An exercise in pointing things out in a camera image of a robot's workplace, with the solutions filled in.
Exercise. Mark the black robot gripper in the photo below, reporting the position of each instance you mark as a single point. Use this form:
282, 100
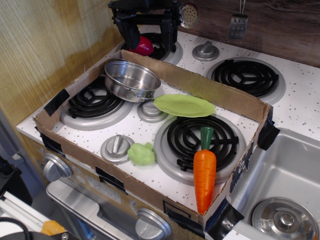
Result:
130, 13

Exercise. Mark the orange plastic toy carrot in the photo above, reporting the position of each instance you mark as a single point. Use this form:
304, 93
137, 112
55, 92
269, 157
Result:
204, 171

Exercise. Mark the light green plastic plate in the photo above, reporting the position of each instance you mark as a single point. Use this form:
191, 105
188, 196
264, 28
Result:
182, 105

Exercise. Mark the red plastic cup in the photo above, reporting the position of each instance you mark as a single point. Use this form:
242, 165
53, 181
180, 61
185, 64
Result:
144, 48

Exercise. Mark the back left black burner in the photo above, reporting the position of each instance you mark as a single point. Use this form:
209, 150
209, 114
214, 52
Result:
173, 57

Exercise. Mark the black burner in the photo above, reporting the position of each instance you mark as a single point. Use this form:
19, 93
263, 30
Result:
179, 138
173, 57
253, 76
94, 108

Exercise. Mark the hanging metal strainer spoon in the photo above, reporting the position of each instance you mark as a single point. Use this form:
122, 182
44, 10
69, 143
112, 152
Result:
189, 15

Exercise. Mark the silver stovetop knob back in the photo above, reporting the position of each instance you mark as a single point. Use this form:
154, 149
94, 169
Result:
205, 52

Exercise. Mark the silver stovetop knob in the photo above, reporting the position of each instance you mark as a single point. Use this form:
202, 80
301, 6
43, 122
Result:
115, 149
205, 52
149, 113

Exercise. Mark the silver stovetop knob middle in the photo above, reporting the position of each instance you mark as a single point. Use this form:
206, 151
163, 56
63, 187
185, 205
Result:
149, 113

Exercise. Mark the hanging metal slotted spatula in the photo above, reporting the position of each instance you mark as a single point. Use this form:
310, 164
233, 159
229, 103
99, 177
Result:
238, 23

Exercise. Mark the front left black burner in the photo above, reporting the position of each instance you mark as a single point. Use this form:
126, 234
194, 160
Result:
94, 108

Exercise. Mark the front right black burner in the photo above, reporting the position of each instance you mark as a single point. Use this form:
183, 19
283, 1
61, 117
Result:
179, 138

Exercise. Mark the back right black burner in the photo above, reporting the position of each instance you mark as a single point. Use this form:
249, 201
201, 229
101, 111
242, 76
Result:
253, 76

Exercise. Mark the silver stovetop knob front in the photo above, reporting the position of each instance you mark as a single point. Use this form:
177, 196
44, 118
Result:
115, 149

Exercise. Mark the green toy lettuce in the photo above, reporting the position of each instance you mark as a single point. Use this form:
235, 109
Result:
141, 154

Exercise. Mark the silver oven knob left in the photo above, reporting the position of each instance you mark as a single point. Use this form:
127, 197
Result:
55, 168

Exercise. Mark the silver oven knob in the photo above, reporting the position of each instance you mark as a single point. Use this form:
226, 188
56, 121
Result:
55, 168
151, 226

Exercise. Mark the silver oven knob right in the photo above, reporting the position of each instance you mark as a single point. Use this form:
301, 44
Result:
151, 226

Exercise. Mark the grey toy sink basin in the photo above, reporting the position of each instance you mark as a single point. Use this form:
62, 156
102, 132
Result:
289, 168

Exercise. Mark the yellow orange cloth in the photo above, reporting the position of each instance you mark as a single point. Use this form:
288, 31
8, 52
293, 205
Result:
51, 227

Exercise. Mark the stainless steel pot lid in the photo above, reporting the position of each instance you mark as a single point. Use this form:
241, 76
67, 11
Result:
284, 219

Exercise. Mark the silver oven door handle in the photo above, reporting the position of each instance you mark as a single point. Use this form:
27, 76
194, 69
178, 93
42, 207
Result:
93, 217

